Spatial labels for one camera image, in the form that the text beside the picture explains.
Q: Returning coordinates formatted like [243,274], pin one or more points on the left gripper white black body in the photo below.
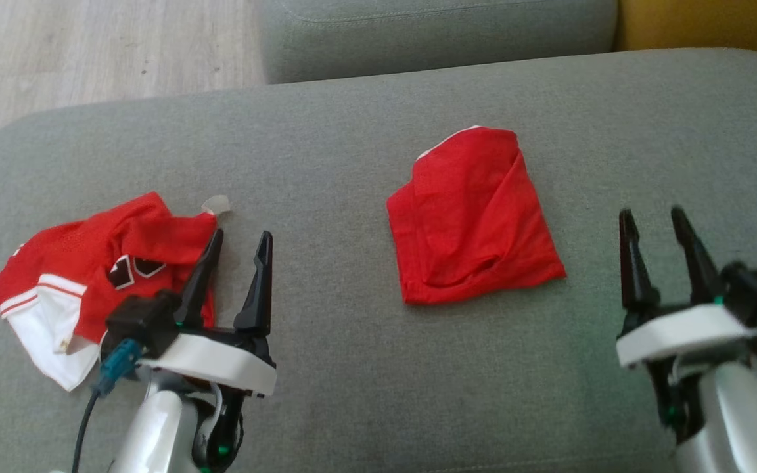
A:
[221,368]

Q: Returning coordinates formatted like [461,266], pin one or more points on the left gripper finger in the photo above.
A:
[261,289]
[201,282]

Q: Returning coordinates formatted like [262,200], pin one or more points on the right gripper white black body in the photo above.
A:
[681,332]

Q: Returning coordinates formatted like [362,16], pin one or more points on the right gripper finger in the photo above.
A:
[633,276]
[699,269]

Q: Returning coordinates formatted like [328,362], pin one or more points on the red and white jersey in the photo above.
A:
[89,243]

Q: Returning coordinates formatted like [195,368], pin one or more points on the red Bulls basketball shorts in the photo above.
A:
[470,217]

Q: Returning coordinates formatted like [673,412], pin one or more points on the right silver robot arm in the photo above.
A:
[740,420]

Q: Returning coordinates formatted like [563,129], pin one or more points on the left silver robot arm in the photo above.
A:
[155,427]

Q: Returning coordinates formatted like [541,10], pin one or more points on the small white fabric tag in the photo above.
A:
[217,204]

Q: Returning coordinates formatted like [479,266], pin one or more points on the large grey sofa seat cushion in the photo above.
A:
[378,368]

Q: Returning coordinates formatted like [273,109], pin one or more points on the yellow and grey sofa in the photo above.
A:
[713,23]

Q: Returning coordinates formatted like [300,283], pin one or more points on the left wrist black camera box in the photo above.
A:
[142,322]

